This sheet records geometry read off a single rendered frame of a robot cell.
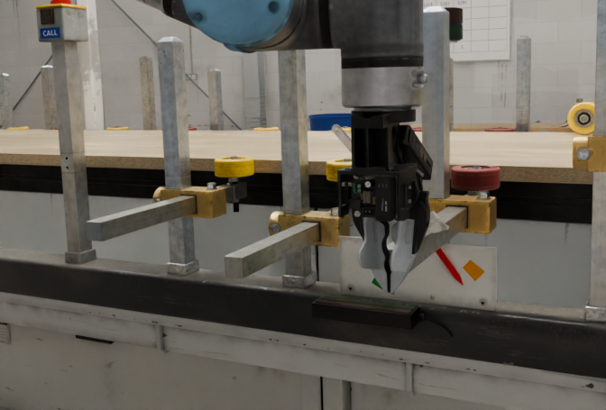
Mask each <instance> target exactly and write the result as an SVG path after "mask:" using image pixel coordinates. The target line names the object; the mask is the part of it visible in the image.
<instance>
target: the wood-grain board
mask: <svg viewBox="0 0 606 410"><path fill-rule="evenodd" d="M83 132H84V143H85V155H86V167H91V168H119V169H164V154H163V139H162V131H127V130H83ZM592 133H594V132H591V133H588V134H580V133H577V132H450V179H451V168H452V167H455V166H461V165H472V164H479V165H492V166H496V167H499V168H500V181H512V182H538V183H565V184H591V185H592V175H593V172H591V171H587V170H586V169H574V168H573V142H574V136H575V135H590V134H592ZM188 141H189V157H190V170H196V171H215V159H217V158H223V157H231V156H245V157H252V158H253V165H254V173H276V174H282V165H281V139H280V131H188ZM351 158H352V153H351V152H350V151H349V150H348V149H347V148H346V147H345V146H344V145H343V143H342V142H341V141H340V140H339V139H338V138H337V136H336V135H335V134H334V133H333V132H318V131H308V174H309V175H326V163H327V162H328V161H329V160H333V159H351ZM0 164H13V165H39V166H61V164H60V142H59V130H0Z"/></svg>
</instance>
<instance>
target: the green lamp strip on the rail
mask: <svg viewBox="0 0 606 410"><path fill-rule="evenodd" d="M320 299H325V300H333V301H341V302H348V303H356V304H364V305H378V306H387V307H394V308H402V309H409V310H413V309H414V308H416V307H415V306H414V305H400V304H392V303H383V302H376V301H368V300H360V299H352V298H344V297H336V296H322V297H321V298H320Z"/></svg>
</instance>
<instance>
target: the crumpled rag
mask: <svg viewBox="0 0 606 410"><path fill-rule="evenodd" d="M449 227H450V226H448V225H446V224H445V222H444V221H443V220H442V219H441V218H440V217H439V216H438V215H437V214H436V213H435V211H433V212H430V222H429V226H428V229H427V231H428V232H432V233H435V232H441V231H444V230H447V229H448V228H449Z"/></svg>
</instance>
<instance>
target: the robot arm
mask: <svg viewBox="0 0 606 410"><path fill-rule="evenodd" d="M136 1H139V2H141V3H143V4H146V5H148V6H151V7H153V8H155V9H158V10H160V11H162V13H163V14H165V15H166V16H168V17H171V18H173V19H175V20H178V21H180V22H182V23H185V24H187V25H190V26H192V27H194V28H197V29H199V30H200V31H202V32H203V33H204V34H205V35H206V36H207V37H209V38H211V39H212V40H214V41H218V42H220V43H223V44H224V46H225V47H226V48H228V49H229V50H231V51H240V52H242V53H254V52H255V51H272V50H318V49H341V77H342V106H343V107H345V108H354V110H353V111H351V139H352V166H351V167H347V168H344V169H339V170H337V187H338V217H343V216H345V215H347V214H349V208H352V217H353V222H354V225H355V227H356V228H357V230H358V232H359V234H361V236H362V238H363V245H362V247H361V249H360V250H359V254H358V260H359V265H360V267H361V268H362V269H372V273H373V275H374V277H375V278H376V280H377V282H378V283H379V285H380V286H381V288H382V289H383V290H384V292H385V293H394V292H395V291H396V289H397V288H398V287H399V286H400V285H401V283H402V282H403V281H404V279H405V277H406V276H407V275H408V273H409V270H410V268H411V266H412V263H413V261H414V259H415V258H416V255H417V253H418V250H419V248H420V246H421V243H422V241H423V240H424V237H425V235H426V232H427V229H428V226H429V222H430V208H429V203H428V196H429V191H423V185H422V181H421V180H430V179H431V174H432V168H433V160H432V159H431V158H430V156H429V155H428V153H427V151H426V149H425V148H424V146H423V145H422V143H421V141H420V140H419V138H418V137H417V135H416V134H415V132H414V131H413V129H412V128H411V126H410V125H399V123H409V122H415V121H416V109H411V107H412V106H421V105H423V104H424V83H427V82H428V75H427V74H424V67H423V62H424V57H422V56H424V12H423V0H136ZM343 182H344V192H345V205H342V183H343ZM348 182H350V183H352V198H351V199H349V194H348ZM394 219H395V221H398V222H396V223H395V224H393V225H392V226H391V237H392V240H393V241H394V243H395V246H394V248H393V250H392V253H391V255H390V253H389V250H388V248H387V238H388V236H389V234H390V225H389V223H388V222H391V221H392V220H394ZM389 259H390V264H389Z"/></svg>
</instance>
